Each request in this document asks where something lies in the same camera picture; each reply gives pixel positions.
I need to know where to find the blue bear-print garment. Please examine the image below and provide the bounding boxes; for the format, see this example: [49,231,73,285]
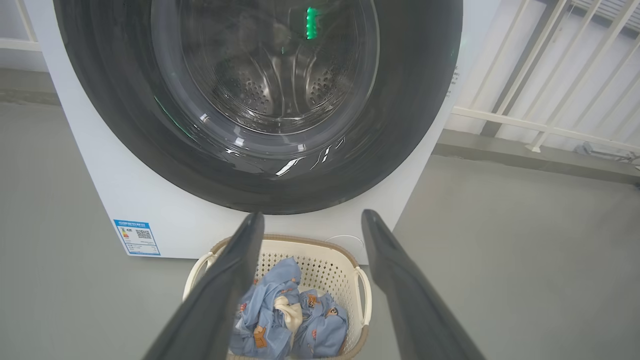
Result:
[291,289,350,359]
[229,257,304,360]

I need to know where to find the grey floor fixture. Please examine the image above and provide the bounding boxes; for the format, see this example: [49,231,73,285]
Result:
[574,141,640,166]

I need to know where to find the round white filter cover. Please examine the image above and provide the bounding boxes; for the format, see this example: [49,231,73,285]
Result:
[325,235,365,251]

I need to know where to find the blue energy label sticker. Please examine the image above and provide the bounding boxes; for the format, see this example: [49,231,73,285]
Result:
[113,219,162,257]

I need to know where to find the steel perforated washer drum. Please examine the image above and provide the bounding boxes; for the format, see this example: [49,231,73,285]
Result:
[197,0,361,136]

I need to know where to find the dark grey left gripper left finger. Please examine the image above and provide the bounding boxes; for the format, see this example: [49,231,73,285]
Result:
[142,212,266,360]

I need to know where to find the cream perforated laundry basket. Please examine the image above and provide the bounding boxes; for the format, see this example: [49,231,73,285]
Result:
[182,234,373,360]

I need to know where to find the black round glass washer door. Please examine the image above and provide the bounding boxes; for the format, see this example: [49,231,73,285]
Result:
[52,0,464,216]

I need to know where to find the white metal railing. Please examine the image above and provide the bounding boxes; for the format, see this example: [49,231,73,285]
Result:
[0,0,640,156]

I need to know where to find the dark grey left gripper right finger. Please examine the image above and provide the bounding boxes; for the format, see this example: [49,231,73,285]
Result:
[360,209,487,360]

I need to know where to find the white front-load washing machine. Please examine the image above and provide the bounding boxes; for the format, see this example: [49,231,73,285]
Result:
[22,0,503,266]

